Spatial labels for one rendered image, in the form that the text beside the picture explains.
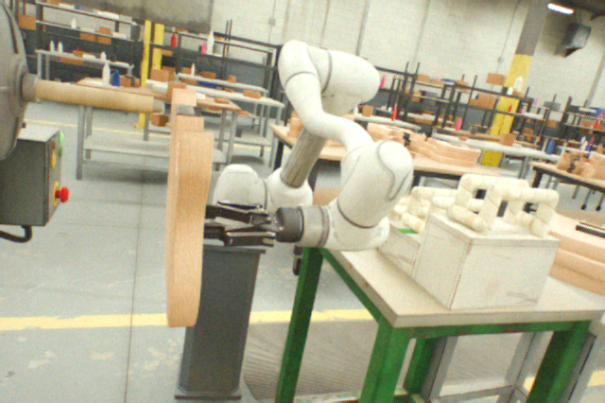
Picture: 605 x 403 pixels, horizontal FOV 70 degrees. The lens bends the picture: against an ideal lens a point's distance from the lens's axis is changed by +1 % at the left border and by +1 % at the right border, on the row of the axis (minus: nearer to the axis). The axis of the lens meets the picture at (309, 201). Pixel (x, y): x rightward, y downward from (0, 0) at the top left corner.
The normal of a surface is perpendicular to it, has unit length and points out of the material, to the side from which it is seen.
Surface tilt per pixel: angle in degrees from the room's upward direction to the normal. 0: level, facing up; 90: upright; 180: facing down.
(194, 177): 107
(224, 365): 90
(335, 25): 90
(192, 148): 88
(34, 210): 90
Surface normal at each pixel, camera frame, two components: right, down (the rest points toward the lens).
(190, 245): 0.35, 0.07
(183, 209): 0.25, 0.65
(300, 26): 0.32, 0.32
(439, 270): -0.91, -0.06
